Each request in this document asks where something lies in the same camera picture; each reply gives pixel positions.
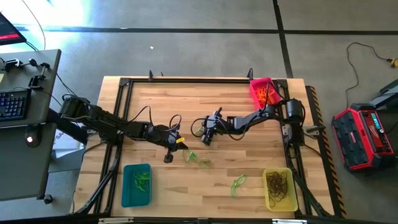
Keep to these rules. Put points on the yellow plastic basket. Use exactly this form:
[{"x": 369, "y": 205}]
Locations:
[{"x": 281, "y": 208}]

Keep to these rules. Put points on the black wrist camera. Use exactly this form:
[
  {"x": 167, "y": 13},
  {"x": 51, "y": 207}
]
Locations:
[
  {"x": 173, "y": 135},
  {"x": 216, "y": 113}
]

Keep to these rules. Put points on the black red monitor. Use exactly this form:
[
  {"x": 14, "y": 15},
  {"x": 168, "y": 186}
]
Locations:
[{"x": 7, "y": 34}]

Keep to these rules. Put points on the silver metal bracket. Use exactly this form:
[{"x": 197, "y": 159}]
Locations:
[
  {"x": 115, "y": 221},
  {"x": 289, "y": 221}
]

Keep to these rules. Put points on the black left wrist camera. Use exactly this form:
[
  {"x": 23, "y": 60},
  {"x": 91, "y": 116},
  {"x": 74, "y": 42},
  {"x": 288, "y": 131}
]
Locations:
[{"x": 173, "y": 135}]

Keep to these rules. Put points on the red black power station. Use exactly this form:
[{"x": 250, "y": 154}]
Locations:
[{"x": 360, "y": 149}]

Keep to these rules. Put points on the black backlit keyboard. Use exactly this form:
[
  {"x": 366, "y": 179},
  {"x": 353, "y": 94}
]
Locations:
[{"x": 12, "y": 104}]

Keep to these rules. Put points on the black caster wheel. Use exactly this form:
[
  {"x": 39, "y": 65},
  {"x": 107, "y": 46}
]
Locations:
[{"x": 47, "y": 199}]

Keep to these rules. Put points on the grey equipment case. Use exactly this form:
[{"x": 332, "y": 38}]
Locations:
[{"x": 388, "y": 93}]

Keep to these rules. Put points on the black device with light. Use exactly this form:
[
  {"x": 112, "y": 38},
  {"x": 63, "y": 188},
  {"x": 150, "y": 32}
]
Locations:
[{"x": 34, "y": 132}]

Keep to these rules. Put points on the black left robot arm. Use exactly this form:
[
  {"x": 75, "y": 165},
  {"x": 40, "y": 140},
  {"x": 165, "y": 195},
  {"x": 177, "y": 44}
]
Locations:
[{"x": 102, "y": 119}]

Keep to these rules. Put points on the yellow plug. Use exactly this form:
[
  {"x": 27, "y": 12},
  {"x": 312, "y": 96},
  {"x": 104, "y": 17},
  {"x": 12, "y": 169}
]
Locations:
[{"x": 394, "y": 62}]

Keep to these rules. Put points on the green rubber band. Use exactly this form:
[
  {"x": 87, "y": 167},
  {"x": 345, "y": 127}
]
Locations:
[
  {"x": 193, "y": 156},
  {"x": 239, "y": 180},
  {"x": 138, "y": 174},
  {"x": 144, "y": 177},
  {"x": 140, "y": 183},
  {"x": 200, "y": 131},
  {"x": 211, "y": 162},
  {"x": 142, "y": 187},
  {"x": 136, "y": 180},
  {"x": 146, "y": 185},
  {"x": 183, "y": 155}
]

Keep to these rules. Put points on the white paper sheet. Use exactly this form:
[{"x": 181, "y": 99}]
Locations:
[{"x": 62, "y": 146}]

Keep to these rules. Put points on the black support strut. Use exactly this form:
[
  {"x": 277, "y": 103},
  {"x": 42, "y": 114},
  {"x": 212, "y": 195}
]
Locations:
[{"x": 66, "y": 127}]

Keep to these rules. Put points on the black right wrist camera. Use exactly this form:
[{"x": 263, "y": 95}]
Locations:
[{"x": 216, "y": 113}]

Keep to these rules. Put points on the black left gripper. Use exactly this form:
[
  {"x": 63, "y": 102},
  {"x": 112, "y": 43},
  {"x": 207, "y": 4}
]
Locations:
[{"x": 158, "y": 135}]

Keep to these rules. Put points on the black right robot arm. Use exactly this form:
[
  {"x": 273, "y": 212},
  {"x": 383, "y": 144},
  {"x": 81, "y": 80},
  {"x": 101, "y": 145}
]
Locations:
[{"x": 248, "y": 119}]

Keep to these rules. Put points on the black desk clamp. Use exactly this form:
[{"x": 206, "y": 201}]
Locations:
[
  {"x": 14, "y": 63},
  {"x": 38, "y": 79}
]

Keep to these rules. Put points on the yellow tag label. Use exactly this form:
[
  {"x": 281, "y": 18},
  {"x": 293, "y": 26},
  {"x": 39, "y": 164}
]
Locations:
[{"x": 180, "y": 140}]

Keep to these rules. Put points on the grey desk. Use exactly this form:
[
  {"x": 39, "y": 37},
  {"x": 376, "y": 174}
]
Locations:
[{"x": 18, "y": 171}]

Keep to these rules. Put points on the black yellow hazard tape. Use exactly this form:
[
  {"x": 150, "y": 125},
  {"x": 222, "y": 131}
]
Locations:
[{"x": 334, "y": 174}]

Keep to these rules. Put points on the pink plastic basket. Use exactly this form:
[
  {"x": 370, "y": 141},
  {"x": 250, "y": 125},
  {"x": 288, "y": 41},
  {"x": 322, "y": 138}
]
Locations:
[{"x": 255, "y": 85}]

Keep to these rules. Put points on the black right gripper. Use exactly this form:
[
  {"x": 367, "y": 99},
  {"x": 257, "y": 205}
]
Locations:
[{"x": 217, "y": 126}]

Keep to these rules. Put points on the orange rubber band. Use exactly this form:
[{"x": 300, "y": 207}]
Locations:
[
  {"x": 271, "y": 91},
  {"x": 273, "y": 98},
  {"x": 258, "y": 96},
  {"x": 269, "y": 95},
  {"x": 259, "y": 91},
  {"x": 260, "y": 102},
  {"x": 263, "y": 89},
  {"x": 262, "y": 97},
  {"x": 265, "y": 93},
  {"x": 267, "y": 100}
]

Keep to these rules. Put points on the pile of orange rubber bands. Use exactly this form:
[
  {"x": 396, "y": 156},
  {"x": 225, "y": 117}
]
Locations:
[{"x": 270, "y": 102}]

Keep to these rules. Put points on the teal plastic basket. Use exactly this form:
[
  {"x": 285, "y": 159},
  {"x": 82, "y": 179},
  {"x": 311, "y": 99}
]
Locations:
[{"x": 127, "y": 199}]

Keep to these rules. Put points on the black table edge clip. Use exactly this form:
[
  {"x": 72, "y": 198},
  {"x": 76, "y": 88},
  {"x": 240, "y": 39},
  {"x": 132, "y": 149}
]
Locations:
[
  {"x": 250, "y": 74},
  {"x": 151, "y": 75}
]

